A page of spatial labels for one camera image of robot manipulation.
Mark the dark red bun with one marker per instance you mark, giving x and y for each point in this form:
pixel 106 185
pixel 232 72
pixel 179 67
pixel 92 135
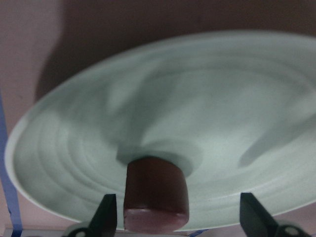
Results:
pixel 156 197

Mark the light green plate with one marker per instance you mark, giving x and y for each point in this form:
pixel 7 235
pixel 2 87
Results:
pixel 234 110

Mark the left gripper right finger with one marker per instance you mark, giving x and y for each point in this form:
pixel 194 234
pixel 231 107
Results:
pixel 256 221

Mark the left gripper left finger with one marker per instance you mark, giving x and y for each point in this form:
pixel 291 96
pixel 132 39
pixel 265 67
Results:
pixel 104 221

